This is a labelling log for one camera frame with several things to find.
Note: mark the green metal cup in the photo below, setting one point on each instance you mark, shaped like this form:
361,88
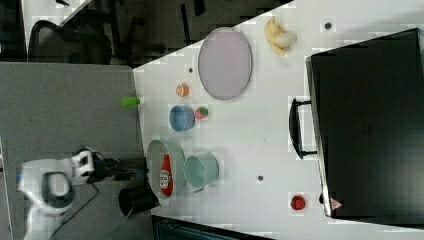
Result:
201,170

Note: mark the plush strawberry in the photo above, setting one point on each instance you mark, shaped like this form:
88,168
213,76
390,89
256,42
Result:
201,113

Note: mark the black cylinder lower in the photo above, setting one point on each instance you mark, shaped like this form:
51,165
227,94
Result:
136,200

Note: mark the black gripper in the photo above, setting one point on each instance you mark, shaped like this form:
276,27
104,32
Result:
118,169

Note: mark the red plush tomato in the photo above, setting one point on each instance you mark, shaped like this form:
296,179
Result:
298,203

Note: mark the blue bowl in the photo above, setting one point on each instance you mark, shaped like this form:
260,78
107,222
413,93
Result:
181,118

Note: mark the green marker cap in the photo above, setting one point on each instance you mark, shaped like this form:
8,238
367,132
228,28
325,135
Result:
130,101

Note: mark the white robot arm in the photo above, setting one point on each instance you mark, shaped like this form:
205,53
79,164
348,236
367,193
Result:
49,185

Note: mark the red plush ketchup bottle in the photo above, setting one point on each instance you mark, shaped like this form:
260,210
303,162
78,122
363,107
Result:
165,178

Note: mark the green strainer bowl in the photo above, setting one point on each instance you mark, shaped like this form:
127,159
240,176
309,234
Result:
155,152

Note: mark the grey oval plate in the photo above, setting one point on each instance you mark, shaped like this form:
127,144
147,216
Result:
225,63

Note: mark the black office chair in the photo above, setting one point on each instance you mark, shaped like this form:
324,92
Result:
73,44

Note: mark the black toaster oven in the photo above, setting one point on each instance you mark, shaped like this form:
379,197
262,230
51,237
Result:
367,108

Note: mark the plush peeled banana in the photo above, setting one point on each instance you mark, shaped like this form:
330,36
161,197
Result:
278,38

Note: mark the plush orange half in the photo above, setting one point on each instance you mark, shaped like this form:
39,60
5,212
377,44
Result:
182,90

